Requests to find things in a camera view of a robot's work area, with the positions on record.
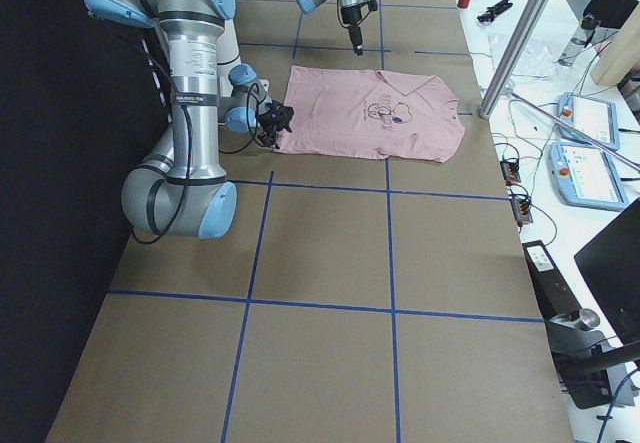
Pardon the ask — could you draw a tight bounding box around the upper blue teach pendant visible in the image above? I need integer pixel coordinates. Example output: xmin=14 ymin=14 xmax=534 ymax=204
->
xmin=558 ymin=92 xmax=620 ymax=150

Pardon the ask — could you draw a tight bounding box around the lower orange connector board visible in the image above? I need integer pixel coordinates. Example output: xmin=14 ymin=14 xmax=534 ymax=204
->
xmin=510 ymin=194 xmax=533 ymax=228

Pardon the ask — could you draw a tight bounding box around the lower blue teach pendant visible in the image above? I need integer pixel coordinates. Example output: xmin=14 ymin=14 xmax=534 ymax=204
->
xmin=548 ymin=142 xmax=629 ymax=211

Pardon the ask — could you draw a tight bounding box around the long metal grabber rod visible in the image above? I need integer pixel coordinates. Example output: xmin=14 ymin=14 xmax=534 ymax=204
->
xmin=505 ymin=89 xmax=640 ymax=168

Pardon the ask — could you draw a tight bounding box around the black monitor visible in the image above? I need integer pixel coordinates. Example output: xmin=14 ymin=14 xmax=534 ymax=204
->
xmin=574 ymin=201 xmax=640 ymax=343

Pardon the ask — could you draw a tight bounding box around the pink snoopy t-shirt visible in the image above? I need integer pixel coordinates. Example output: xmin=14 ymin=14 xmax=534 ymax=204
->
xmin=278 ymin=66 xmax=465 ymax=163

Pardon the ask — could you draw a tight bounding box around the black hand tool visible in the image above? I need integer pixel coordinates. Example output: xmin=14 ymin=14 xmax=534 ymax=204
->
xmin=476 ymin=0 xmax=513 ymax=24

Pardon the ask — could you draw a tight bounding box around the blue teach pendant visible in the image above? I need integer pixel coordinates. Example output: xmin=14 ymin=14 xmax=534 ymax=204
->
xmin=548 ymin=142 xmax=629 ymax=211
xmin=558 ymin=92 xmax=620 ymax=150

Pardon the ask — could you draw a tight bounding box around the orange connector board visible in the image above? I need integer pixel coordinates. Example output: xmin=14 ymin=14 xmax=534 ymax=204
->
xmin=510 ymin=194 xmax=533 ymax=228
xmin=500 ymin=159 xmax=521 ymax=186

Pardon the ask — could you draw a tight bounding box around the aluminium frame post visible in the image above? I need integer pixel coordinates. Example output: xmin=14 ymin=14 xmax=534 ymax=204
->
xmin=479 ymin=0 xmax=548 ymax=119

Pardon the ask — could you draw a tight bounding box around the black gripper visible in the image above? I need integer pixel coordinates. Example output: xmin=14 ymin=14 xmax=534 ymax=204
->
xmin=259 ymin=107 xmax=288 ymax=151
xmin=340 ymin=4 xmax=363 ymax=56

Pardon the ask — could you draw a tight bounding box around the black box with label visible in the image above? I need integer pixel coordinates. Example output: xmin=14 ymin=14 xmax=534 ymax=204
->
xmin=522 ymin=240 xmax=582 ymax=320

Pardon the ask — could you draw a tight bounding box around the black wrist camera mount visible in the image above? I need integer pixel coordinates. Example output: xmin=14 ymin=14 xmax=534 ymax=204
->
xmin=270 ymin=101 xmax=294 ymax=133
xmin=359 ymin=0 xmax=379 ymax=13

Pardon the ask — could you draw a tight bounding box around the wooden beam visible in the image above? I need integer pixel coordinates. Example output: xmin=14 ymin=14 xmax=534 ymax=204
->
xmin=590 ymin=0 xmax=640 ymax=86

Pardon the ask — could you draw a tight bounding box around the metal clamp mount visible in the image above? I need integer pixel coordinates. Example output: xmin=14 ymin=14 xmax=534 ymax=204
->
xmin=545 ymin=316 xmax=639 ymax=410

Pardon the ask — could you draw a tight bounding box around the white pedestal column base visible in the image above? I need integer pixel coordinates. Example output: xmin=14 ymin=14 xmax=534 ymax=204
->
xmin=217 ymin=20 xmax=271 ymax=133

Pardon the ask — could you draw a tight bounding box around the upper orange connector board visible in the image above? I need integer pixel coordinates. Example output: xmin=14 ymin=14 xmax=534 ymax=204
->
xmin=500 ymin=159 xmax=521 ymax=186

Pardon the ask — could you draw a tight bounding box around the clear plastic bag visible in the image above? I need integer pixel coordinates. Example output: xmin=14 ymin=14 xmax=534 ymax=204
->
xmin=488 ymin=33 xmax=557 ymax=78

